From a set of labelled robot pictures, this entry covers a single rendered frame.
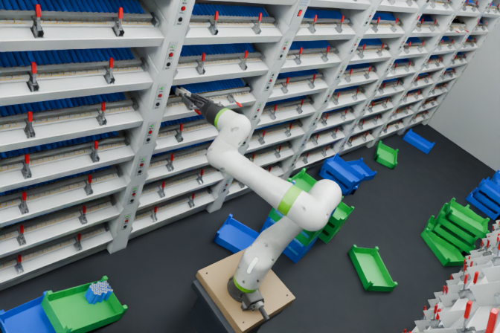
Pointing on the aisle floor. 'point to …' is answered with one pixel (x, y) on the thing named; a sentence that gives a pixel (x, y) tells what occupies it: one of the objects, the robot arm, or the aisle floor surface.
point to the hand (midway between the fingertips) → (183, 93)
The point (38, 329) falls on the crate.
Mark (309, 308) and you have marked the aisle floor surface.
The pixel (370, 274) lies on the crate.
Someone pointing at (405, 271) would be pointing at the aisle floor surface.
